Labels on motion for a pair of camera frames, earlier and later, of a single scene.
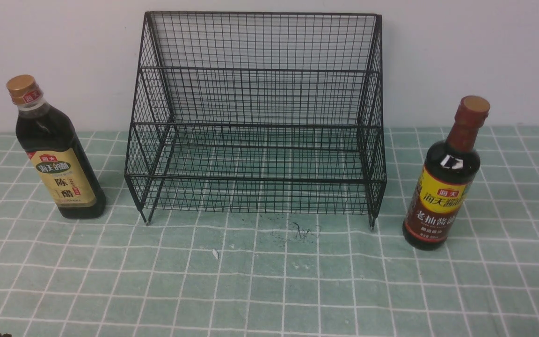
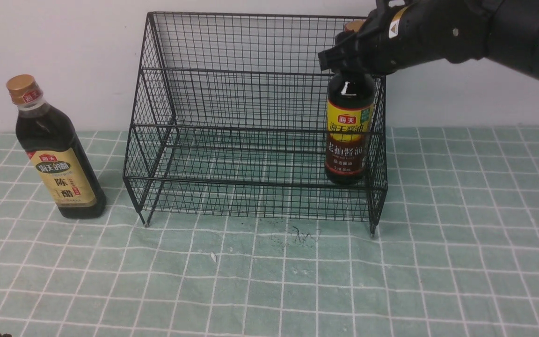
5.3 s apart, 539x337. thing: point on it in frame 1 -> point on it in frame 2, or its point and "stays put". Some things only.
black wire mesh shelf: x=242 y=112 stays put
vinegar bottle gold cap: x=48 y=135 stays put
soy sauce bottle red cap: x=446 y=178 -> x=350 y=96
